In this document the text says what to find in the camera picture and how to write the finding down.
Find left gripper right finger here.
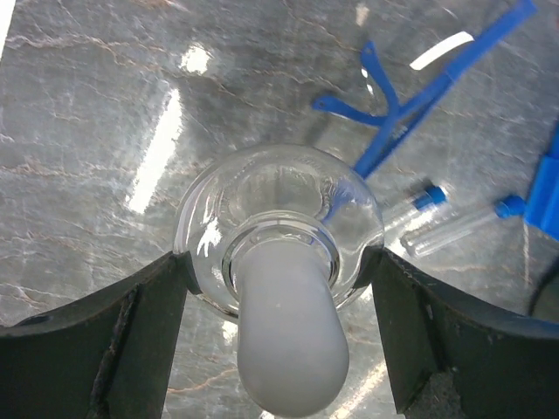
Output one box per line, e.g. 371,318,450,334
357,246,558,418

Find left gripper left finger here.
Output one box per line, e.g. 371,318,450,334
1,252,193,418

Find glass flask with stopper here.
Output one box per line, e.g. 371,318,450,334
173,144,384,418

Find dark green tray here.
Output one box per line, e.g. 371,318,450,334
528,260,559,323

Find blue capped test tube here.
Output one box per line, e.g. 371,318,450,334
400,195,526,258
382,185,447,231

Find blue divided storage bin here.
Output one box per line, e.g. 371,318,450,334
524,125,558,240

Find blue safety glasses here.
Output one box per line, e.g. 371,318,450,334
312,1,536,178

